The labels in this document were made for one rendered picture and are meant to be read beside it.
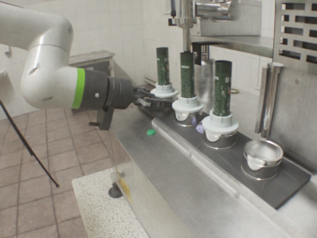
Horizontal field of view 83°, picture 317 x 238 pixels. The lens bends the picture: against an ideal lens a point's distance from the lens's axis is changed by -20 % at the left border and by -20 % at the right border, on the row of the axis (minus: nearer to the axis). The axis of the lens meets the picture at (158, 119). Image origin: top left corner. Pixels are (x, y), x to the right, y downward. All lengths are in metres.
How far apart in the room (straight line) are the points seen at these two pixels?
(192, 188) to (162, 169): 0.07
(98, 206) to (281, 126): 0.57
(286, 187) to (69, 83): 0.44
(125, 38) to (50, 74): 3.69
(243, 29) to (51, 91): 0.55
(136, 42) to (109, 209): 3.72
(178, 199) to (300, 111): 0.24
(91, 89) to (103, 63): 2.86
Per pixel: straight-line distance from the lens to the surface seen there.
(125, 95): 0.51
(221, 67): 0.37
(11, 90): 4.05
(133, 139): 0.48
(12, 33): 0.52
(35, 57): 0.48
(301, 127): 0.38
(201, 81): 0.64
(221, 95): 0.39
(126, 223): 0.66
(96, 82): 0.48
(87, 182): 0.82
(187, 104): 0.48
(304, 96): 0.36
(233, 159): 0.40
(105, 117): 0.52
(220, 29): 0.62
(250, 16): 0.71
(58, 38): 0.51
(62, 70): 0.47
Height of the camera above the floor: 1.27
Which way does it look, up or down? 26 degrees down
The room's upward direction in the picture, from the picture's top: 3 degrees counter-clockwise
